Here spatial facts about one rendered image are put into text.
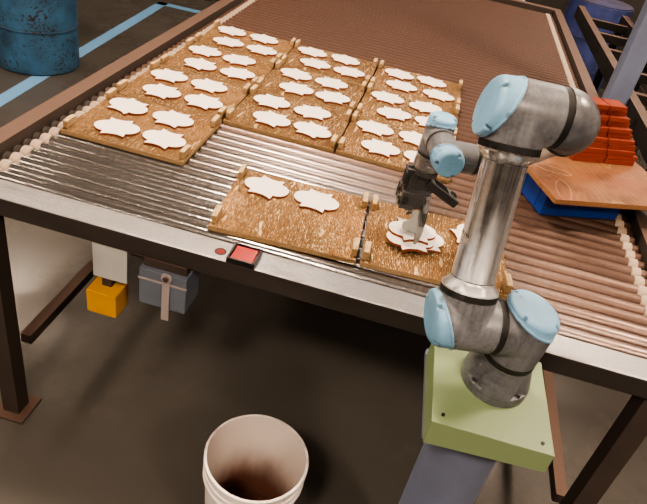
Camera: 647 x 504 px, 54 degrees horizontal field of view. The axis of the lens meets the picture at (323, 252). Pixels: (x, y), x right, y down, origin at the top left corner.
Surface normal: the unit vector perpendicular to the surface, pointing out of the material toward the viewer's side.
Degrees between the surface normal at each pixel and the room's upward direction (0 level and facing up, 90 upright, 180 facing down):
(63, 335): 0
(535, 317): 10
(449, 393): 5
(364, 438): 0
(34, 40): 90
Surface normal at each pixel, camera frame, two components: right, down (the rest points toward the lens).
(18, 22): 0.01, 0.58
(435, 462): -0.84, 0.18
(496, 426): 0.22, -0.76
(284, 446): -0.64, 0.29
